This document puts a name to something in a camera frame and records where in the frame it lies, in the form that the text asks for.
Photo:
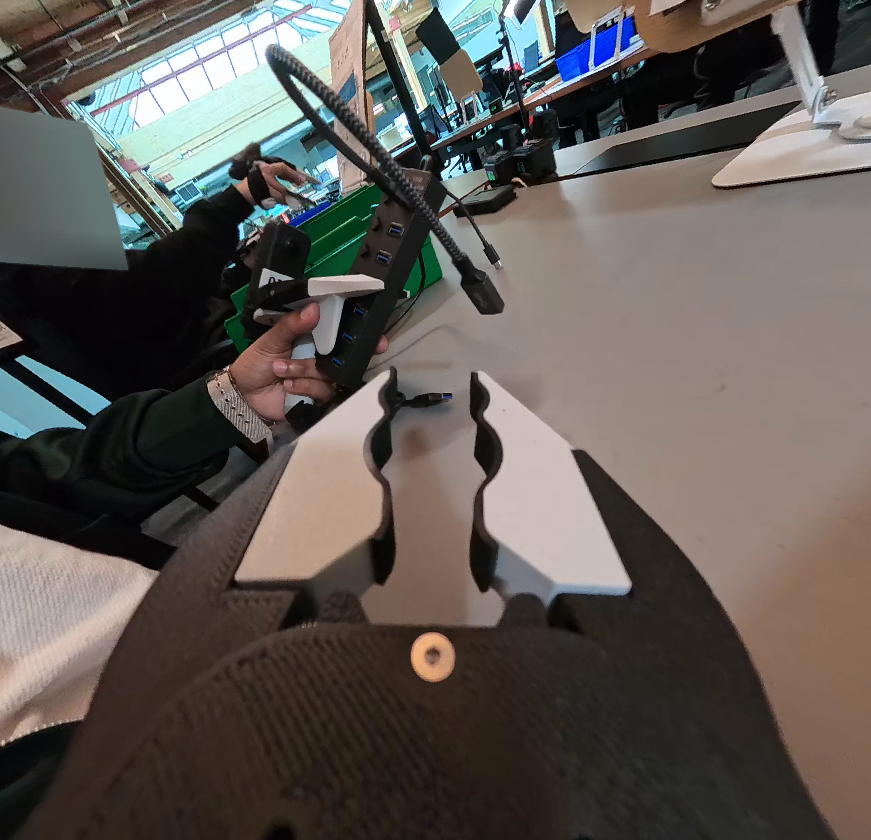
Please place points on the long black multiport USB hub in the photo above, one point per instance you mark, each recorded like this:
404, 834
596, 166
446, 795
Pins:
394, 262

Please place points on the person's pale clothing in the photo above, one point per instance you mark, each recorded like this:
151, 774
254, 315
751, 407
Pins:
54, 615

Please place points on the black battery charger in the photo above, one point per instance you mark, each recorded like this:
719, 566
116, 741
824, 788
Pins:
524, 159

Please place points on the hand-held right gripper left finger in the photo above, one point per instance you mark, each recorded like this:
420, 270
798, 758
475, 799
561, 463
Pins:
320, 513

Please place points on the small blue storage bin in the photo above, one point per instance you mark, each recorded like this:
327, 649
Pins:
578, 61

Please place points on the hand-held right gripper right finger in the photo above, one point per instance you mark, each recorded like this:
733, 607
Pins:
551, 513

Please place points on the person's left forearm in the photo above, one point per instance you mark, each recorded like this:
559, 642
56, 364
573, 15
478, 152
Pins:
136, 438

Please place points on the grey desk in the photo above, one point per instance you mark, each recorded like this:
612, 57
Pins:
646, 377

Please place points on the dark green jacket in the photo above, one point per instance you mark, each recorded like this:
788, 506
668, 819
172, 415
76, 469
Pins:
34, 792

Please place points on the black power strip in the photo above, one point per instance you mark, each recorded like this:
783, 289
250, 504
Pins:
486, 202

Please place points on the person's left hand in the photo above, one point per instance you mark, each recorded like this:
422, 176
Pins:
262, 377

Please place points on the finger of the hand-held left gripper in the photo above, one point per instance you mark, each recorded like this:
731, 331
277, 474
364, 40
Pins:
347, 285

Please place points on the brown cardboard box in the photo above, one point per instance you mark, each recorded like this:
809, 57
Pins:
347, 51

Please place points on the green plastic bin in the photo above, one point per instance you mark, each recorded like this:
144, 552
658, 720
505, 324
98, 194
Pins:
333, 234

